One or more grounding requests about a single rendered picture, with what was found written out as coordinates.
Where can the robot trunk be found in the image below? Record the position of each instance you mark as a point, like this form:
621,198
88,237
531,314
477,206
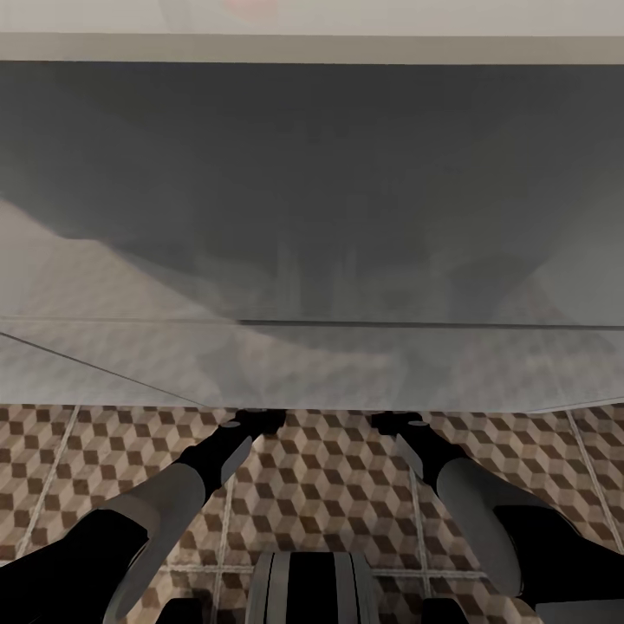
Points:
312,588

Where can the furniture sink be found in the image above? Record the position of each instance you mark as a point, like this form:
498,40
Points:
385,205

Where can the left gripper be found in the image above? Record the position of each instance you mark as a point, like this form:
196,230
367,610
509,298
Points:
268,422

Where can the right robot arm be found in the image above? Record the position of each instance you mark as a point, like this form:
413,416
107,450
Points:
527,549

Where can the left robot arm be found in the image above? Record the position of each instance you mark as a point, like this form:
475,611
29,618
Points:
97,571

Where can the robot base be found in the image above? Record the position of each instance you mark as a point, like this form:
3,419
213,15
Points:
434,611

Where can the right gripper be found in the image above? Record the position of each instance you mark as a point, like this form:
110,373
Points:
386,422

